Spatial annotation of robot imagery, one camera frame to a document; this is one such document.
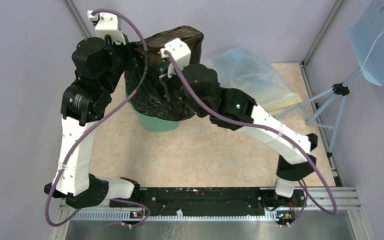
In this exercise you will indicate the light blue tripod stand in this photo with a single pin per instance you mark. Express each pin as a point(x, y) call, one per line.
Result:
point(321, 102)

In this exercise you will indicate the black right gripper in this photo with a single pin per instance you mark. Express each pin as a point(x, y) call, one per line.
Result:
point(174, 79)

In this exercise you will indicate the black trash bag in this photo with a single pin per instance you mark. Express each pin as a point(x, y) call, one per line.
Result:
point(155, 97)

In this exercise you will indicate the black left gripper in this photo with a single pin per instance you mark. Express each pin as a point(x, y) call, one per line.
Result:
point(127, 49)

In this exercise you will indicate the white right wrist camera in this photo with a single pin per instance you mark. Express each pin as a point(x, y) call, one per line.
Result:
point(179, 51)

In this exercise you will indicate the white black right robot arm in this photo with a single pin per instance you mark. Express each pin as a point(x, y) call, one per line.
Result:
point(198, 91)

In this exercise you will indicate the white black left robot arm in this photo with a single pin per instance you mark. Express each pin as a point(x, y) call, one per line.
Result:
point(99, 64)

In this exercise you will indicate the clear plastic bag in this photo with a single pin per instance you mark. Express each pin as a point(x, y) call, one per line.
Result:
point(246, 69)

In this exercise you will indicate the perforated light blue panel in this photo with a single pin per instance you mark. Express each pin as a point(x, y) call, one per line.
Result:
point(367, 41)

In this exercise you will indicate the green plastic trash bin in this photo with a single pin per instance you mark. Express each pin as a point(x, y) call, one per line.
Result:
point(154, 124)

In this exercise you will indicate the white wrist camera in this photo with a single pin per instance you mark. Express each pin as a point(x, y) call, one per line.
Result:
point(179, 51)
point(107, 24)

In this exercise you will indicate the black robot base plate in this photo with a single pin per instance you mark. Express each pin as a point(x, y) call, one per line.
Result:
point(215, 201)

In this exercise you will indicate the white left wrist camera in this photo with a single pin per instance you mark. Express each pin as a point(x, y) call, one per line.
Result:
point(107, 24)

